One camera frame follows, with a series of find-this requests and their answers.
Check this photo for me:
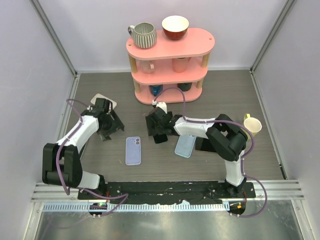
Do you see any beige phone case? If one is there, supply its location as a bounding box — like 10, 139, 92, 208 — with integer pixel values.
90, 93, 117, 111

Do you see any lavender phone case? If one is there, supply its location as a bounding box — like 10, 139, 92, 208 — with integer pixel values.
125, 136, 141, 166

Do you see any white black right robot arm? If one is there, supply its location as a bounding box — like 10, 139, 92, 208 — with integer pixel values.
145, 107, 248, 198

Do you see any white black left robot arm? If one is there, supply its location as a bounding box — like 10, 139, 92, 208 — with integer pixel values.
42, 97, 125, 200

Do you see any light blue phone case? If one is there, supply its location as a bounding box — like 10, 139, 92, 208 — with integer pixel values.
174, 135, 196, 158

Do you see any blue mug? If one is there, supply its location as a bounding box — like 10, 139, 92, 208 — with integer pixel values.
149, 84, 163, 97

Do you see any black gold smartphone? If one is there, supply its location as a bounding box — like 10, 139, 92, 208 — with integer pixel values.
194, 137, 217, 154

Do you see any black cup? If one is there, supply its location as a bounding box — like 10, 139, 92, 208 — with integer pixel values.
177, 82, 193, 92

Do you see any pale pink mug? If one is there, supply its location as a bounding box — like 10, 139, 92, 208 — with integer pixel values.
139, 60, 155, 74

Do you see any pink cup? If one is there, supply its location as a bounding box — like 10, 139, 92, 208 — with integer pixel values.
172, 57, 191, 73

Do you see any pink three-tier shelf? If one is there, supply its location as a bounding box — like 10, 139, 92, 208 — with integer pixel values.
126, 28, 215, 105

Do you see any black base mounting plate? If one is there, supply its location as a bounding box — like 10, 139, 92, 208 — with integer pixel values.
77, 180, 256, 206

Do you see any grey striped mug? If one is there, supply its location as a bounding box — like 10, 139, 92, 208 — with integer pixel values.
127, 22, 157, 49

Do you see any yellow mug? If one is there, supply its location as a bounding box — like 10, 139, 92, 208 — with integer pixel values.
243, 113, 262, 136

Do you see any red white bowl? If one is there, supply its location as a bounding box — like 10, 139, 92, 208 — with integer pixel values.
161, 15, 189, 41

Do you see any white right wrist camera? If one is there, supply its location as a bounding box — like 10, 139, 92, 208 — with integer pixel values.
151, 100, 168, 114

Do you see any white slotted cable duct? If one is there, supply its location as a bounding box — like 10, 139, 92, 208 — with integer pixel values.
42, 201, 230, 213

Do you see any aluminium front rail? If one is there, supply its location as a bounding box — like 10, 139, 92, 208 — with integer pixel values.
31, 179, 305, 202

